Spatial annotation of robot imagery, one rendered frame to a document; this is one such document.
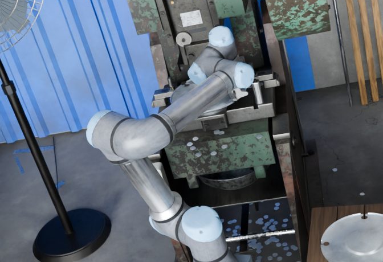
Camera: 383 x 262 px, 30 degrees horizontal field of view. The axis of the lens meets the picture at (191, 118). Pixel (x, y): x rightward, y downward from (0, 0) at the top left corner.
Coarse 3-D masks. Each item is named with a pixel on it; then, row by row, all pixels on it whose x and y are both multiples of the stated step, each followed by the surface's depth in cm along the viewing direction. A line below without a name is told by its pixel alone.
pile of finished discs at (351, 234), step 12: (348, 216) 252; (360, 216) 251; (372, 216) 249; (336, 228) 248; (348, 228) 247; (360, 228) 245; (372, 228) 244; (324, 240) 245; (336, 240) 243; (348, 240) 241; (360, 240) 240; (372, 240) 238; (324, 252) 240; (336, 252) 238; (348, 252) 237; (360, 252) 235; (372, 252) 234
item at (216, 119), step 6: (222, 108) 252; (204, 114) 251; (210, 114) 250; (216, 114) 249; (222, 114) 248; (198, 120) 250; (204, 120) 264; (210, 120) 264; (216, 120) 264; (222, 120) 263; (204, 126) 265; (210, 126) 265; (216, 126) 265; (222, 126) 265; (228, 126) 265
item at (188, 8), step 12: (168, 0) 251; (180, 0) 250; (192, 0) 250; (204, 0) 250; (180, 12) 253; (192, 12) 252; (204, 12) 252; (180, 24) 255; (192, 24) 255; (204, 24) 254; (180, 36) 256; (192, 36) 257; (204, 36) 257; (180, 48) 260; (192, 48) 256; (204, 48) 256; (192, 60) 259
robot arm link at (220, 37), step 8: (216, 32) 225; (224, 32) 224; (216, 40) 223; (224, 40) 223; (232, 40) 225; (216, 48) 224; (224, 48) 225; (232, 48) 227; (224, 56) 225; (232, 56) 230
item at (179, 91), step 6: (192, 84) 273; (174, 90) 271; (180, 90) 271; (186, 90) 270; (174, 96) 268; (180, 96) 267; (228, 96) 258; (222, 102) 255; (228, 102) 254; (210, 108) 253; (216, 108) 251
